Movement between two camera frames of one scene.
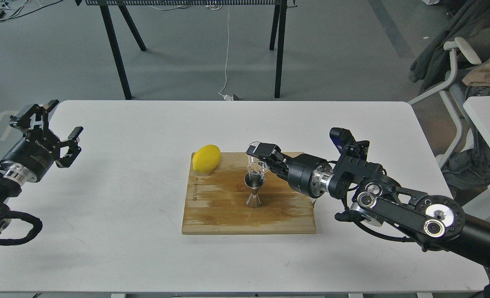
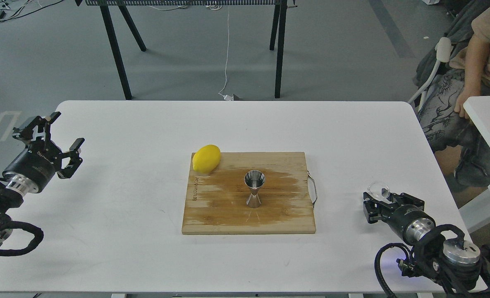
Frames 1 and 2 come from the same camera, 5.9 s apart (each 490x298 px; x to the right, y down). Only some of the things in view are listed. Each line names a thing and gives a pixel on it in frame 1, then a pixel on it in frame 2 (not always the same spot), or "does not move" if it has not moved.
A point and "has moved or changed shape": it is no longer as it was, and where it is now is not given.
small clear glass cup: x=256 y=165 has moved or changed shape
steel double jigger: x=254 y=181 does not move
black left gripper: x=27 y=158 to x=34 y=169
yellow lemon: x=206 y=158 does not move
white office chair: x=456 y=99 to x=443 y=49
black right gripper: x=309 y=174 to x=411 y=222
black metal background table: x=109 y=8 does not move
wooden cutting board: x=216 y=201 does not move
